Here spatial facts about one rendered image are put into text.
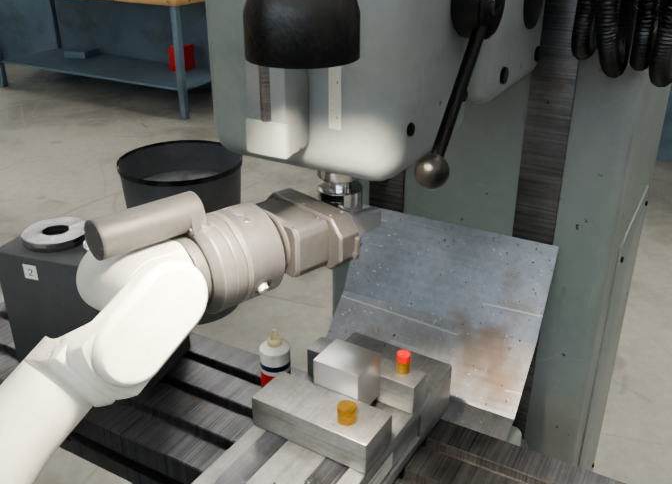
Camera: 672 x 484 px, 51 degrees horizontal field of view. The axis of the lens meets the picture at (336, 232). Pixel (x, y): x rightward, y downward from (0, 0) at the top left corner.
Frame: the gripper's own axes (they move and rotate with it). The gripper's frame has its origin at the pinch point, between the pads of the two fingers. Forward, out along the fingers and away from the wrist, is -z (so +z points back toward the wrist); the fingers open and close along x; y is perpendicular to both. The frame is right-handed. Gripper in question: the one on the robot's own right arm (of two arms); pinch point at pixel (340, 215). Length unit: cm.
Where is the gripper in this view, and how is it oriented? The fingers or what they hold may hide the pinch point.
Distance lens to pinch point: 74.7
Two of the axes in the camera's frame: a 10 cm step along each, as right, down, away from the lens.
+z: -7.3, 2.8, -6.2
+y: -0.1, 9.1, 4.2
